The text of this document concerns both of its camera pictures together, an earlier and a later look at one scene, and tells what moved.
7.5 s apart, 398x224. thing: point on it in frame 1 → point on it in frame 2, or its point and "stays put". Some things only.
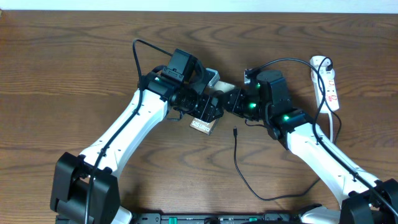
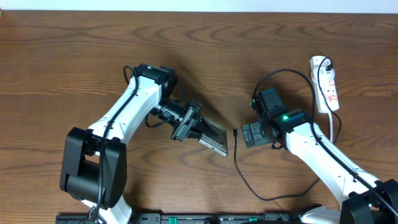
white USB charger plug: (323, 72) stays put
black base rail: (212, 218) stays put
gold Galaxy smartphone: (203, 126) → (217, 144)
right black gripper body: (246, 106) → (258, 132)
